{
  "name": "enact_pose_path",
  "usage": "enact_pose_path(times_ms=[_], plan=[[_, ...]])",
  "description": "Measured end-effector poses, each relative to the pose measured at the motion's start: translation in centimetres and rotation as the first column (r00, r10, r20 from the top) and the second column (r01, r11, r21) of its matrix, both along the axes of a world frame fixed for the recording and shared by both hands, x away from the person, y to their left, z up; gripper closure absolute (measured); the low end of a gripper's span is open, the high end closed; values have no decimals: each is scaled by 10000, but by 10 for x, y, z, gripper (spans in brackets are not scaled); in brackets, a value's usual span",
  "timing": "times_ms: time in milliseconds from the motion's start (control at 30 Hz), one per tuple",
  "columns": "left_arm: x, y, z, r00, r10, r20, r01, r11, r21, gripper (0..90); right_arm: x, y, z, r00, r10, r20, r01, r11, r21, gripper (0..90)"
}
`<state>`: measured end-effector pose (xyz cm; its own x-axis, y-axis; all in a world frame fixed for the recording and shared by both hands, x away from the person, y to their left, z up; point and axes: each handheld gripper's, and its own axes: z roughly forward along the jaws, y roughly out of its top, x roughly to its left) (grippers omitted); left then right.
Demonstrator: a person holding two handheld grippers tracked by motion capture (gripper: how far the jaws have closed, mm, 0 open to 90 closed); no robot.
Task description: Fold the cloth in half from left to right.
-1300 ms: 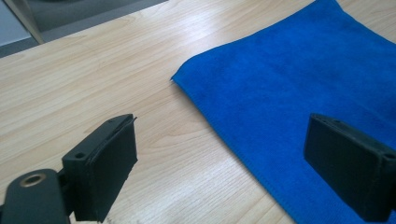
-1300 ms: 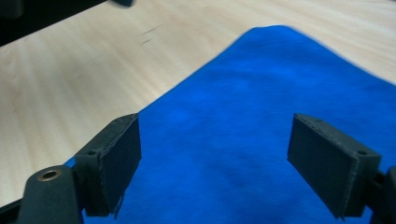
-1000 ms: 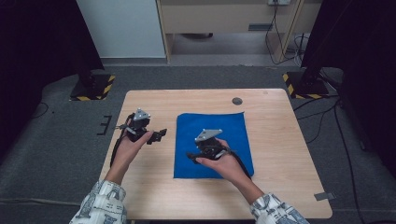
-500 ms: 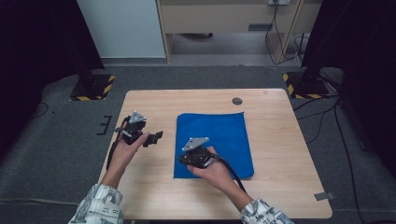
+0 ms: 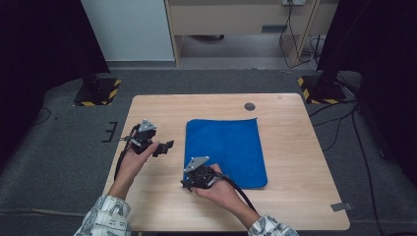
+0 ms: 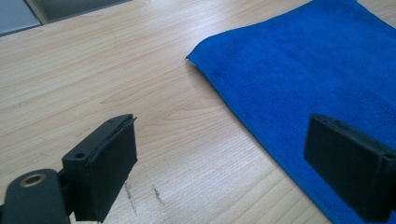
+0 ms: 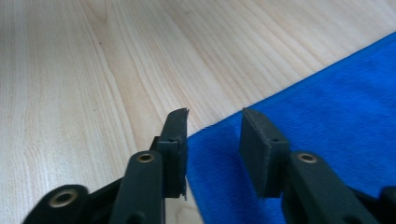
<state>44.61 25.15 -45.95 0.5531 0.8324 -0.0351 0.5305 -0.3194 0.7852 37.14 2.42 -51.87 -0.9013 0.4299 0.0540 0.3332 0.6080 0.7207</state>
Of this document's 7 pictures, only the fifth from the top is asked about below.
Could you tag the blue cloth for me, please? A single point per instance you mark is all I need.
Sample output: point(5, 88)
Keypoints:
point(229, 147)

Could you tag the black stand base striped edge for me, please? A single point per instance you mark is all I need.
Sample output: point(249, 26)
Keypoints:
point(323, 91)
point(98, 93)

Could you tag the grey tape strip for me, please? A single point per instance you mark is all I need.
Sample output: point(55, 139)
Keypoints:
point(341, 206)

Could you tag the person's right hand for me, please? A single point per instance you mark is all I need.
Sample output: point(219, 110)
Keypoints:
point(223, 191)

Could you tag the dark curtain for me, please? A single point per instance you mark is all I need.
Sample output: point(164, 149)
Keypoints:
point(39, 65)
point(380, 49)

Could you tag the person's left hand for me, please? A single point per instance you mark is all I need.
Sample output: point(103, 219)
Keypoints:
point(131, 167)

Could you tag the dark flat round object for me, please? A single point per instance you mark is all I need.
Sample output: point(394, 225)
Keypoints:
point(207, 37)

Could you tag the grey round table grommet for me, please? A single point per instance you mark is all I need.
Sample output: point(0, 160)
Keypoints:
point(250, 106)

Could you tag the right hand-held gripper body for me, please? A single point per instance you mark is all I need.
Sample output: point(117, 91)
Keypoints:
point(200, 175)

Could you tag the white panel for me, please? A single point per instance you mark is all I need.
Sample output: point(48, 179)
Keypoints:
point(131, 29)

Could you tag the white power strip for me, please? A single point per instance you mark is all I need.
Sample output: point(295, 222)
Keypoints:
point(294, 2)

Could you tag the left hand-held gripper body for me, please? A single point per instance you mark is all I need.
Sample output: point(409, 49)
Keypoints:
point(144, 134)

